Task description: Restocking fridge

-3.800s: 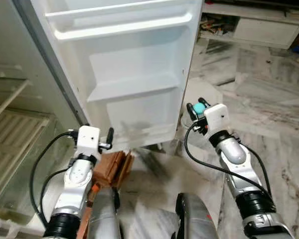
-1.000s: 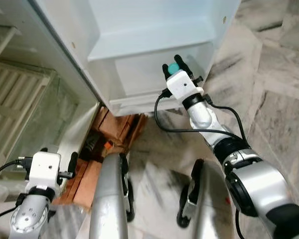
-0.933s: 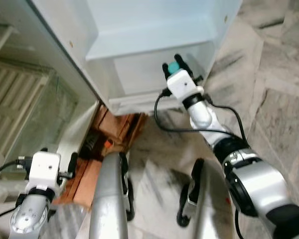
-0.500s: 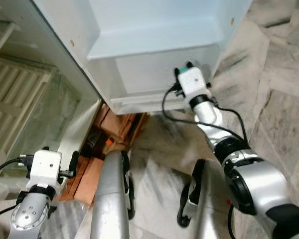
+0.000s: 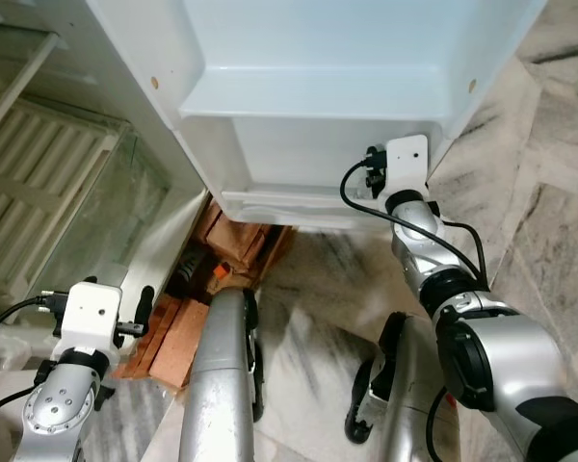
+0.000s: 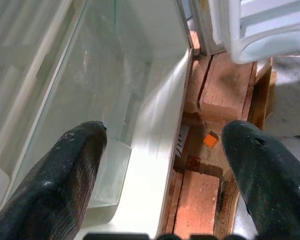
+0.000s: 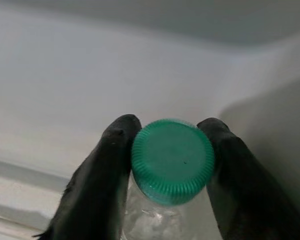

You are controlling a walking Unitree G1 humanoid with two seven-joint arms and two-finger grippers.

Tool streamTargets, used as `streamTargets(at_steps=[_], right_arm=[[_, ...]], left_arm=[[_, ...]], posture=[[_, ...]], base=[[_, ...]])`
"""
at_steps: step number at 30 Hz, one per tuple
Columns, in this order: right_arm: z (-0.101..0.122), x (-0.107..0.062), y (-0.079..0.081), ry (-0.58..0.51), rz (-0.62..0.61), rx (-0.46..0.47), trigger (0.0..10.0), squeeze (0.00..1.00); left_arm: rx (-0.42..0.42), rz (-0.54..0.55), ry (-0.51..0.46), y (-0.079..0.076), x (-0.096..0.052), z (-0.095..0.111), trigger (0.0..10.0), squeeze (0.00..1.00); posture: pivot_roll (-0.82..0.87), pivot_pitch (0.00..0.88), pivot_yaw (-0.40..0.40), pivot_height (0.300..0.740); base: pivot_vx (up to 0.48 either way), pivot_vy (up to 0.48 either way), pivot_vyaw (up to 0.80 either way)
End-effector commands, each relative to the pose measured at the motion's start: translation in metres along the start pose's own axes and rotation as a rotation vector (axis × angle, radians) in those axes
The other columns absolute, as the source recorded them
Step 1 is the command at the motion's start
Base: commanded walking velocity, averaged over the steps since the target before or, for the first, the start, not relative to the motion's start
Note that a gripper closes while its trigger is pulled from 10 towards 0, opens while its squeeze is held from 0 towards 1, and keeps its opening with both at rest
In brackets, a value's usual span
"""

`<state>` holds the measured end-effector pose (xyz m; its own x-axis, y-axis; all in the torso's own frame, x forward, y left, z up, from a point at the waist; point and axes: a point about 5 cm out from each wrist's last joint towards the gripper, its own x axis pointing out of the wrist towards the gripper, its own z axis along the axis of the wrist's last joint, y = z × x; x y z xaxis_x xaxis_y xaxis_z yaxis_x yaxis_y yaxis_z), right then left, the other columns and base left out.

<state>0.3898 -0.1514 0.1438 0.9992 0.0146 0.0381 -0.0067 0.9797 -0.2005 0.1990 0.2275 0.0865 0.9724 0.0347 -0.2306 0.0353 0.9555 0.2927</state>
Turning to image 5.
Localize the black orange fridge foot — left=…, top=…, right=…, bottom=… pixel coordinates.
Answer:
left=178, top=245, right=240, bottom=293

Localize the white fridge door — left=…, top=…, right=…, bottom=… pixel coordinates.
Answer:
left=87, top=0, right=550, bottom=232

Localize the white slatted fridge shelf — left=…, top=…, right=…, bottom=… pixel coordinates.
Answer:
left=0, top=96, right=121, bottom=290

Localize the white fridge body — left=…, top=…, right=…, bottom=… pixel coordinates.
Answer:
left=0, top=0, right=210, bottom=372

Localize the orange brick stack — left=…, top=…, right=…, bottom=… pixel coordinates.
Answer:
left=195, top=197, right=288, bottom=282
left=114, top=292, right=211, bottom=388

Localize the wooden board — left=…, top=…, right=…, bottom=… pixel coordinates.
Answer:
left=243, top=224, right=297, bottom=292

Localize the silver right robot leg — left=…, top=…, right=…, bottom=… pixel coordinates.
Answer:
left=345, top=311, right=463, bottom=462

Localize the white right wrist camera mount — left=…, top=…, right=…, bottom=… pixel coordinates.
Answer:
left=384, top=135, right=431, bottom=199

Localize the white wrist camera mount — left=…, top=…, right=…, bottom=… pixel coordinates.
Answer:
left=60, top=281, right=123, bottom=353
left=384, top=135, right=431, bottom=199

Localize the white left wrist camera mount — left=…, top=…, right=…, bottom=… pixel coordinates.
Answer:
left=60, top=281, right=123, bottom=353

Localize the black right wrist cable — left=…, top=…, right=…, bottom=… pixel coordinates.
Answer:
left=340, top=159, right=489, bottom=287

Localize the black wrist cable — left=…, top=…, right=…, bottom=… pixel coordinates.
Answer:
left=340, top=159, right=489, bottom=287
left=0, top=293, right=65, bottom=345

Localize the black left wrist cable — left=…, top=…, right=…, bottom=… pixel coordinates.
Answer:
left=0, top=293, right=65, bottom=345

